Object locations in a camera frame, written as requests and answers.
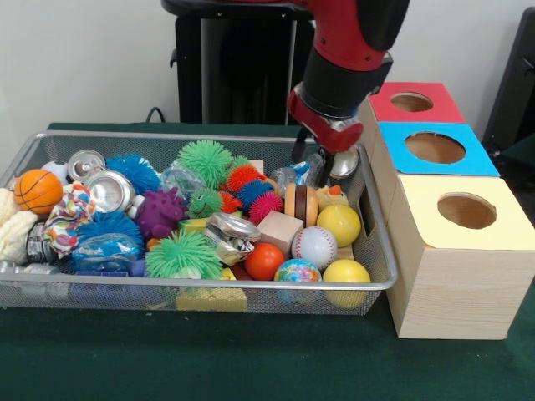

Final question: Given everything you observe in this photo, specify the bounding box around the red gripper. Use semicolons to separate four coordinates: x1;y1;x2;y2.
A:
287;82;364;188

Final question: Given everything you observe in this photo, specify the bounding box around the yellow plush duck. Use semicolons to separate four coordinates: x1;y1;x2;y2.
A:
315;185;349;209

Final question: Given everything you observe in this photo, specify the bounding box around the wooden box with three holes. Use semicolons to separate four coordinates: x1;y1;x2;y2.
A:
354;81;535;340

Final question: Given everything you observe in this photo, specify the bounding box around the crushed red drink can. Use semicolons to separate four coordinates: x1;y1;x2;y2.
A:
329;144;360;180

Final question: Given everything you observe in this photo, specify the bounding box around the toy hamburger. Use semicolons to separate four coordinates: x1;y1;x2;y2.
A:
283;182;319;221

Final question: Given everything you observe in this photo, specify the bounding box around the yellow ball with seam lines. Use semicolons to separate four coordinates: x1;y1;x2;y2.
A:
316;203;362;247

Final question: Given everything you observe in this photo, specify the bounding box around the plain wooden cube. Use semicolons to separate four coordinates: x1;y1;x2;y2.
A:
256;210;305;258

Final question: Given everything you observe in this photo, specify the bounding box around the white toy baseball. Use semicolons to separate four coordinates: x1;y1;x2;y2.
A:
291;226;339;272

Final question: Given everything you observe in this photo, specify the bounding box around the plain orange ball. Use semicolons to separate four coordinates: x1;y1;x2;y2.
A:
244;242;286;281

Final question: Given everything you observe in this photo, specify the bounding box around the globe print ball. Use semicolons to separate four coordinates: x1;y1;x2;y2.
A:
273;257;324;305

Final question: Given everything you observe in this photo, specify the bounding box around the plain yellow ball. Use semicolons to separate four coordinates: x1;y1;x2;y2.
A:
322;258;372;309

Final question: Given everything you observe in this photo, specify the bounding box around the purple spiky rubber toy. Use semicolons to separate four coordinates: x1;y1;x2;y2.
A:
134;187;190;241

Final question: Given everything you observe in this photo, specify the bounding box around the dark green tablecloth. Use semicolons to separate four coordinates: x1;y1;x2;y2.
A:
0;121;535;401
499;135;535;185

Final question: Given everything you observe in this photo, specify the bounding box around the black upright panel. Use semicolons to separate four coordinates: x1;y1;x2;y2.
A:
482;6;535;147

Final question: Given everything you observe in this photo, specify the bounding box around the orange toy basketball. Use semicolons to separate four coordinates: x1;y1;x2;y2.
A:
13;169;64;216

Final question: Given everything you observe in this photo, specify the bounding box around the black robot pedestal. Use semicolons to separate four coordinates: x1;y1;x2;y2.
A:
160;0;318;125

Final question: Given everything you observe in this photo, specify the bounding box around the silver wire mesh bin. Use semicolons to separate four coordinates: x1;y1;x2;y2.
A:
0;129;398;317

